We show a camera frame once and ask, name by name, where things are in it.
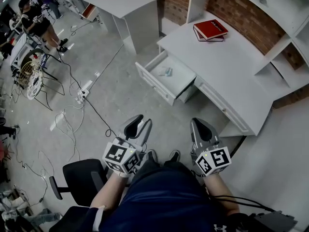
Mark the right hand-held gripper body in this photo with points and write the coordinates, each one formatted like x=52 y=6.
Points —
x=213 y=159

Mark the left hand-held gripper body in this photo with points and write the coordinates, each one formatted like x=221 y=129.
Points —
x=120 y=153

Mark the clear plastic bag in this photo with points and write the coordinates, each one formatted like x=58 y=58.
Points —
x=166 y=72

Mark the person's left forearm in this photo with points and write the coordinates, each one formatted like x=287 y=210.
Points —
x=108 y=192

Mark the person's right forearm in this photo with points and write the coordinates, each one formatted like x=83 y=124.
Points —
x=220 y=194

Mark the closed white desk drawer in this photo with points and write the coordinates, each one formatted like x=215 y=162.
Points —
x=222 y=103

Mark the white wristband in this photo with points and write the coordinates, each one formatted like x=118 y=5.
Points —
x=120 y=174

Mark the person's left shoe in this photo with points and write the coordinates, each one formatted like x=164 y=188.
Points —
x=151 y=156

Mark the person's shoe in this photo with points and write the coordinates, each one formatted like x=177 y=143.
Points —
x=174 y=155
x=151 y=156

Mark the person's right shoe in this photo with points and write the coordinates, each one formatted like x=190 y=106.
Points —
x=174 y=155

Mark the black office chair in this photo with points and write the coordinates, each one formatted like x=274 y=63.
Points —
x=79 y=175

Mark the person's dark shirt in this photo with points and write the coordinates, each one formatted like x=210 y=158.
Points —
x=164 y=202

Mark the white power strip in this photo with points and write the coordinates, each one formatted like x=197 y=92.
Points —
x=82 y=94

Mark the grey box device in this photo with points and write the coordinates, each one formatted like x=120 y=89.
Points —
x=272 y=222

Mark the plain red book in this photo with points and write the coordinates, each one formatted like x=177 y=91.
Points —
x=216 y=39

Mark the small white desk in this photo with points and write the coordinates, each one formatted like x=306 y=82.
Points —
x=125 y=1

